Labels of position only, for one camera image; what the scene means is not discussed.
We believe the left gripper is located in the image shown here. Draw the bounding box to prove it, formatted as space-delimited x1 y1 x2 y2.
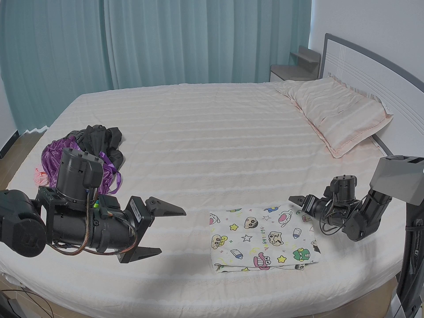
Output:
94 196 187 265

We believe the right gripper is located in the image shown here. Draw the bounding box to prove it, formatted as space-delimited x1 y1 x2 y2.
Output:
289 194 328 223

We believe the white printed pyjama top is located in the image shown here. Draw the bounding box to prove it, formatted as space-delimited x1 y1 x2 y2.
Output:
209 204 322 274

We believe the bed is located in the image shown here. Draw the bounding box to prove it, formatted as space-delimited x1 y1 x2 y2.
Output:
0 33 424 318

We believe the pink striped pillow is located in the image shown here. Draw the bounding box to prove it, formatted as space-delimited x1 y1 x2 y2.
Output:
276 72 395 159

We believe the black garment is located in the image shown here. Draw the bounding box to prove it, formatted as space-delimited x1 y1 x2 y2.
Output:
64 125 125 170

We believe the pink garment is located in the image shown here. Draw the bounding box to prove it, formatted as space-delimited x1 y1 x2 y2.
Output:
34 166 50 186

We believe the purple satin garment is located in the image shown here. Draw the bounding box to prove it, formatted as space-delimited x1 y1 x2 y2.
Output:
41 136 122 196

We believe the grey bedside table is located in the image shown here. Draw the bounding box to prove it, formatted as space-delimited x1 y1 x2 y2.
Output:
270 45 321 82

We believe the blue-green curtain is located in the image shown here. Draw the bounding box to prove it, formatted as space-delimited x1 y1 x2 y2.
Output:
0 0 115 135
103 0 313 90

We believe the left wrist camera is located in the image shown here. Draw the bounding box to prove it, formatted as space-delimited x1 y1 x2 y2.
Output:
98 194 122 218

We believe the black cable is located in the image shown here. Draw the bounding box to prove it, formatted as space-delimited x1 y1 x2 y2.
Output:
0 287 54 318

